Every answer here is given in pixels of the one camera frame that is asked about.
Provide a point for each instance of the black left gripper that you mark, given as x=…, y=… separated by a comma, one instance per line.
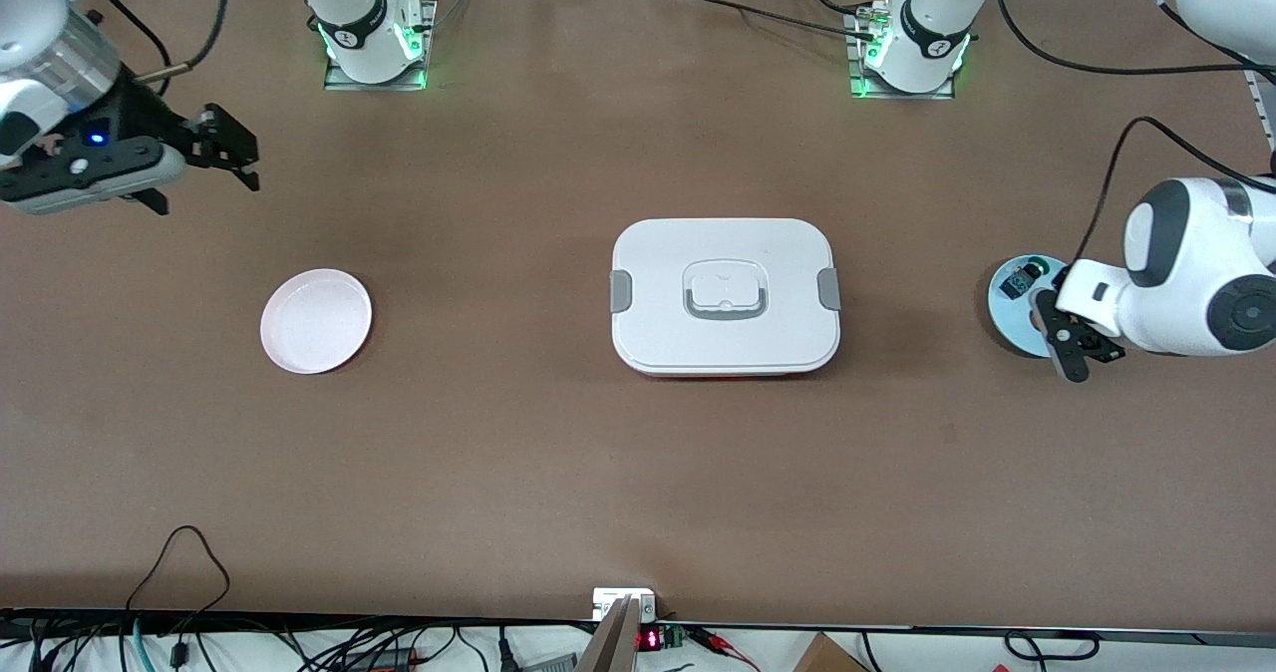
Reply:
x=1019, y=282

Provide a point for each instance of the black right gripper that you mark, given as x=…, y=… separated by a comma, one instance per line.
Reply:
x=138, y=117

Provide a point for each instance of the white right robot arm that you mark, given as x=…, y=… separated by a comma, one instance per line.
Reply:
x=30, y=14

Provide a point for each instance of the white lidded box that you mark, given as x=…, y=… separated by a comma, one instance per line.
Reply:
x=725, y=338

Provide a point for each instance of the light blue round plate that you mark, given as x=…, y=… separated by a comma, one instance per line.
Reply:
x=1012, y=318

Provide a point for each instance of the small blue black part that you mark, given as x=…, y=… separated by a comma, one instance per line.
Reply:
x=1019, y=281

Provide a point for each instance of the pink round plate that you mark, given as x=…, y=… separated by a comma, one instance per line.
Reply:
x=316, y=321

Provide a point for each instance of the brown cardboard piece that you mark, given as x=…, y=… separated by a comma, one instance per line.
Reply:
x=827, y=657

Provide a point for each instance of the red clip leads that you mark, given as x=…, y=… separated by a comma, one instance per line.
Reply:
x=723, y=642

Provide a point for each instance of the red digit display module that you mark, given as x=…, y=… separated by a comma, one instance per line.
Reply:
x=649, y=639

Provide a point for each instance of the black power adapter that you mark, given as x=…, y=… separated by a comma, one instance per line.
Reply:
x=384, y=659

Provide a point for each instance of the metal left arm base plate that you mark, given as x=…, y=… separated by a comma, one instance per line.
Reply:
x=867, y=92

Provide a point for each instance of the white bracket plate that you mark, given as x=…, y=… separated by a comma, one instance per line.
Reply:
x=608, y=600

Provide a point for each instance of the aluminium camera post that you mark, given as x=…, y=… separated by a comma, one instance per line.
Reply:
x=610, y=647

